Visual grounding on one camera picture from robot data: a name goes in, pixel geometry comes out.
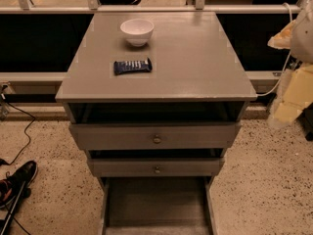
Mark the blue rxbar blueberry wrapper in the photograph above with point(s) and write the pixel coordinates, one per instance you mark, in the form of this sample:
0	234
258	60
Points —
125	67

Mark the grey bottom drawer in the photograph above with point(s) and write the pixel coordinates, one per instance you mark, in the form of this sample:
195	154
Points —
150	205

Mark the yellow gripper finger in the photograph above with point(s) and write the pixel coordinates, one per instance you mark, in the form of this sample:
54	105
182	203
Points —
283	39
294	95

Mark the grey wooden drawer cabinet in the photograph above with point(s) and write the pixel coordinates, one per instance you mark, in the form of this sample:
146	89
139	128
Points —
196	77

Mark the white ceramic bowl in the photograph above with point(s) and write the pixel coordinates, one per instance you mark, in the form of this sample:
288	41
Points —
137	32

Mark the grey drawer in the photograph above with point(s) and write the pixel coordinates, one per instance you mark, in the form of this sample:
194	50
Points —
150	205
154	167
154	136

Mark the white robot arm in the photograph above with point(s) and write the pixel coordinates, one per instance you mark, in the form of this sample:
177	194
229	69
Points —
302	42

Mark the black sneaker with orange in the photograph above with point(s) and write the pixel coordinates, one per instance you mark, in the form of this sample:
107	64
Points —
10	186

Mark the grey middle drawer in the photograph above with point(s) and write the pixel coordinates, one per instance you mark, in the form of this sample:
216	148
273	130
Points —
154	167

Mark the grey top drawer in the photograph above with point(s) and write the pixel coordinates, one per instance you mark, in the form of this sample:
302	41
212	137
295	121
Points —
154	136

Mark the black bar on floor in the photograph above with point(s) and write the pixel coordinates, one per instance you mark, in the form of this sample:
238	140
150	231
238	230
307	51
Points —
7	214

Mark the metal railing frame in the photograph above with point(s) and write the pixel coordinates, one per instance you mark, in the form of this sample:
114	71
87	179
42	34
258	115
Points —
146	4

